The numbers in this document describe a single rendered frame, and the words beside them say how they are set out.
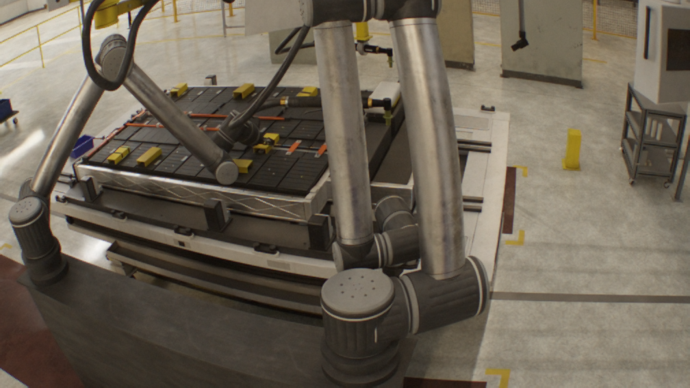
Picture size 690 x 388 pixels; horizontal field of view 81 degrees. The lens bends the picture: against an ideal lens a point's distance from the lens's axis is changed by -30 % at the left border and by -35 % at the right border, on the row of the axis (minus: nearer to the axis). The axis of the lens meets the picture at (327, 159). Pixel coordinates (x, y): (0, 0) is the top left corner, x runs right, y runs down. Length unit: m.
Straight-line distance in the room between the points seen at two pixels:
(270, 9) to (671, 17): 3.04
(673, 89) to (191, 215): 3.52
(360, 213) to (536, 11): 5.40
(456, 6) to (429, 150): 5.43
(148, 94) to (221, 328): 0.94
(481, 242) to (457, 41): 4.81
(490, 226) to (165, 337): 1.47
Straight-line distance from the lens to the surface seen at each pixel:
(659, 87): 4.07
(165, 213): 2.68
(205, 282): 2.93
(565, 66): 6.89
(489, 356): 2.95
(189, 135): 2.26
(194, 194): 2.64
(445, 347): 2.99
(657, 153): 5.15
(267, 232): 2.41
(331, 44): 1.42
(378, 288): 1.47
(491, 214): 2.53
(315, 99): 2.30
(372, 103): 2.26
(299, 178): 2.51
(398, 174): 2.52
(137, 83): 2.14
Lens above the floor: 2.22
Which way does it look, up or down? 27 degrees down
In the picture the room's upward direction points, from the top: 5 degrees counter-clockwise
